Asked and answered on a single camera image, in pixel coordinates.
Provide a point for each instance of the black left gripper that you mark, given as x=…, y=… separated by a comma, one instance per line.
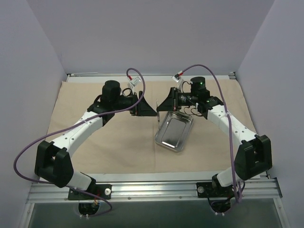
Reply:
x=136, y=104

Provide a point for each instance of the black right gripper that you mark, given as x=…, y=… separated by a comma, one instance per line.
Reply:
x=175, y=99

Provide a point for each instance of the stainless steel instrument tray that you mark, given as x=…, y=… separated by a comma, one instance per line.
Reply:
x=174, y=130

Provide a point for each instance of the beige cloth wrap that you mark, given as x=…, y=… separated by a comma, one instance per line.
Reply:
x=126, y=144

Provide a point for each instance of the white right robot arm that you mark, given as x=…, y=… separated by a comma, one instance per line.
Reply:
x=254, y=153

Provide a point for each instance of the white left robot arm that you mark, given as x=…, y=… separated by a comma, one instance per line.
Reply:
x=53, y=159

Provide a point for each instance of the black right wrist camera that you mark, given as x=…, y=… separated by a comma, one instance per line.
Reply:
x=178, y=79

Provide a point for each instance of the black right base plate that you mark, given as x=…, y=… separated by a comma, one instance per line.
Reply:
x=206, y=189

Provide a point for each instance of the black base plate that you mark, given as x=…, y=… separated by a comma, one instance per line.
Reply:
x=101, y=190
x=206, y=189

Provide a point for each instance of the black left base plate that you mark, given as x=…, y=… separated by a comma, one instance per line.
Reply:
x=101, y=190

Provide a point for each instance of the aluminium front rail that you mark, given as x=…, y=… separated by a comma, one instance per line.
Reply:
x=262, y=188

